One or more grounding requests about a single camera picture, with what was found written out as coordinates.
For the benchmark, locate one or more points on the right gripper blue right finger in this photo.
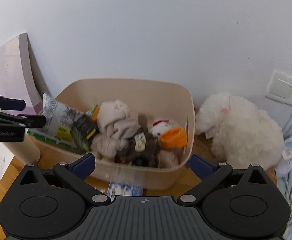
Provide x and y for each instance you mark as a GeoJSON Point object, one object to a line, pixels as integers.
{"type": "Point", "coordinates": [211, 175]}

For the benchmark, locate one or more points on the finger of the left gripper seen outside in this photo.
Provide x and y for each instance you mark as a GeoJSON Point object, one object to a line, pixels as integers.
{"type": "Point", "coordinates": [12, 104]}

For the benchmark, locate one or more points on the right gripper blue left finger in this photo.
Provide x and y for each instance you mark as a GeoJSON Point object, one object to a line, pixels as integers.
{"type": "Point", "coordinates": [73, 176]}

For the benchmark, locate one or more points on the blue white tissue pack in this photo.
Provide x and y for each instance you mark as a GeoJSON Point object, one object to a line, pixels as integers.
{"type": "Point", "coordinates": [118, 189]}

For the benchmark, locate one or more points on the silver green chip bag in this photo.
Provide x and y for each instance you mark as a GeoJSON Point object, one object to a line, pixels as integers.
{"type": "Point", "coordinates": [60, 120]}

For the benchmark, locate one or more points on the beige purple knit sock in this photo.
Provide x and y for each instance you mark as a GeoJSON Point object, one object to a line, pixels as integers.
{"type": "Point", "coordinates": [116, 124]}

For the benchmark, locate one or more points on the hello kitty plush clip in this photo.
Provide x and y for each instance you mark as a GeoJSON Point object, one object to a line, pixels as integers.
{"type": "Point", "coordinates": [161, 126]}

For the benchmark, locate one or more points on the pink fluffy sock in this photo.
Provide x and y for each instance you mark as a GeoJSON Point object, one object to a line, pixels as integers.
{"type": "Point", "coordinates": [167, 159]}

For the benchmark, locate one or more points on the orange bear print box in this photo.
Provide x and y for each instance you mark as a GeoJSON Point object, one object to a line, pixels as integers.
{"type": "Point", "coordinates": [95, 113]}

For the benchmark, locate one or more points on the lilac headboard panel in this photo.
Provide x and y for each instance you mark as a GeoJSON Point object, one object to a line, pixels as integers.
{"type": "Point", "coordinates": [16, 78]}

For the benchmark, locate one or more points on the white fluffy plush toy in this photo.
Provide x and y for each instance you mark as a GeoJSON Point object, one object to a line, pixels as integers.
{"type": "Point", "coordinates": [241, 133]}

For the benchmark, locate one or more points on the white charger plug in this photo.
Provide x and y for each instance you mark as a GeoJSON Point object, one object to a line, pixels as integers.
{"type": "Point", "coordinates": [285, 164]}

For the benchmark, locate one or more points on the beige plastic storage bin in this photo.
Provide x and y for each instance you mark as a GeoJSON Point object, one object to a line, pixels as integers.
{"type": "Point", "coordinates": [151, 100]}

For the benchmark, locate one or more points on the white wall socket panel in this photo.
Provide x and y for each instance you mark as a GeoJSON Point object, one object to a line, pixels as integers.
{"type": "Point", "coordinates": [280, 88]}

